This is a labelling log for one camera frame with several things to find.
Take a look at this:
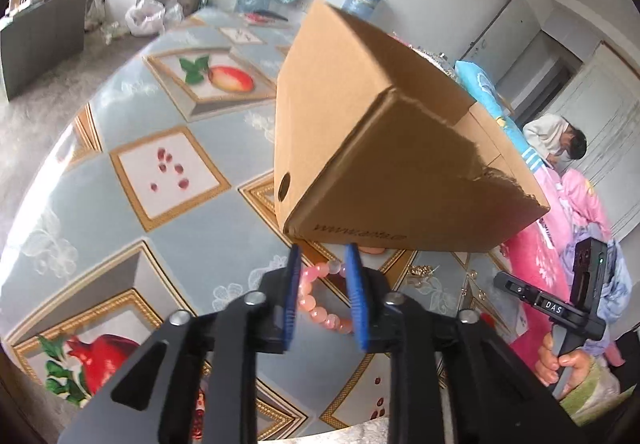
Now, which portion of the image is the grey cabinet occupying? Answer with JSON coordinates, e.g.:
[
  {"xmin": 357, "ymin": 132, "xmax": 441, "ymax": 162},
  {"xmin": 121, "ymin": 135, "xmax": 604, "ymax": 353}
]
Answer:
[{"xmin": 0, "ymin": 0, "xmax": 91, "ymax": 100}]

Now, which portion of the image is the pink floral blanket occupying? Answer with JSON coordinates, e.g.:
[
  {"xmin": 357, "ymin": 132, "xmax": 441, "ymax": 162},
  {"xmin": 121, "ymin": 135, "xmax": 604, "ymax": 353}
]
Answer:
[{"xmin": 500, "ymin": 164, "xmax": 626, "ymax": 367}]

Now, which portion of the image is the person's right hand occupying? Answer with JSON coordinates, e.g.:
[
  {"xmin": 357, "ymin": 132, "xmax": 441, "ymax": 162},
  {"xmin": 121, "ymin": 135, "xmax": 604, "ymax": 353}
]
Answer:
[{"xmin": 535, "ymin": 334, "xmax": 596, "ymax": 395}]

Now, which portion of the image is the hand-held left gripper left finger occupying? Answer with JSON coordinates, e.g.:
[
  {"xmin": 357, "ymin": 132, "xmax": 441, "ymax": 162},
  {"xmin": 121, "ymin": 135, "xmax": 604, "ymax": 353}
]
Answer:
[{"xmin": 57, "ymin": 244, "xmax": 303, "ymax": 444}]

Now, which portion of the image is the brown cardboard box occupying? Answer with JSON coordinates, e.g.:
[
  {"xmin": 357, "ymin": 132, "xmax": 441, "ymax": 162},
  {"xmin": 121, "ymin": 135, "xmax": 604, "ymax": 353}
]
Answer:
[{"xmin": 274, "ymin": 0, "xmax": 551, "ymax": 255}]

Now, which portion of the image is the pink bead bracelet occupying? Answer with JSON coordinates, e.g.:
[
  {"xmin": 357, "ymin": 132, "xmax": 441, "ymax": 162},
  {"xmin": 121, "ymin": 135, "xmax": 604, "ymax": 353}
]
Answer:
[{"xmin": 297, "ymin": 260, "xmax": 356, "ymax": 335}]

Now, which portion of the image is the white plastic bag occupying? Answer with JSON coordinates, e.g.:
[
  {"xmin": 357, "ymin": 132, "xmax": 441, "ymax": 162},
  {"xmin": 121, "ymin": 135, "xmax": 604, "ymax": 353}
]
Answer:
[{"xmin": 125, "ymin": 0, "xmax": 183, "ymax": 35}]

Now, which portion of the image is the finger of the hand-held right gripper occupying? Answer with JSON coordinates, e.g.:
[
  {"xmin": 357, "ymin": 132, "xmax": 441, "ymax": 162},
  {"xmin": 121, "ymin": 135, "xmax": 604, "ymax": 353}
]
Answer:
[{"xmin": 492, "ymin": 273, "xmax": 541, "ymax": 307}]

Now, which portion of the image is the blue cartoon pillow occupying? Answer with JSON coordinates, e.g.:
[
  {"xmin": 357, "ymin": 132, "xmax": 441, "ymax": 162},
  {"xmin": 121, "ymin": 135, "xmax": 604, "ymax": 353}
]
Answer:
[{"xmin": 455, "ymin": 59, "xmax": 551, "ymax": 170}]

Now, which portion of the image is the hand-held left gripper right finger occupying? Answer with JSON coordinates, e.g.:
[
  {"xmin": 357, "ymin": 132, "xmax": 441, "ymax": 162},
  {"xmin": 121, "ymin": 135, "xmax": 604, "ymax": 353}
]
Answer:
[{"xmin": 345, "ymin": 244, "xmax": 571, "ymax": 444}]

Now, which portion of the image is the gold charm pendant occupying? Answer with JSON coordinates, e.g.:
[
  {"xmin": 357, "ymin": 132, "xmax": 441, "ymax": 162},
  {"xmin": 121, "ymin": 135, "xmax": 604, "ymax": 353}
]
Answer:
[{"xmin": 410, "ymin": 264, "xmax": 438, "ymax": 287}]

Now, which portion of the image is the person's right forearm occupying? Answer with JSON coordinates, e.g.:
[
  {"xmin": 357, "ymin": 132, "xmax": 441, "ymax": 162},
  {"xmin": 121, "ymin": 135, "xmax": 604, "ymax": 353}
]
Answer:
[{"xmin": 559, "ymin": 354, "xmax": 621, "ymax": 427}]

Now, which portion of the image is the white door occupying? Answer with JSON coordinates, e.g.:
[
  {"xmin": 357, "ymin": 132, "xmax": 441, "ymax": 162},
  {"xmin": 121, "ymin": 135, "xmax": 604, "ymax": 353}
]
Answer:
[{"xmin": 565, "ymin": 42, "xmax": 640, "ymax": 240}]

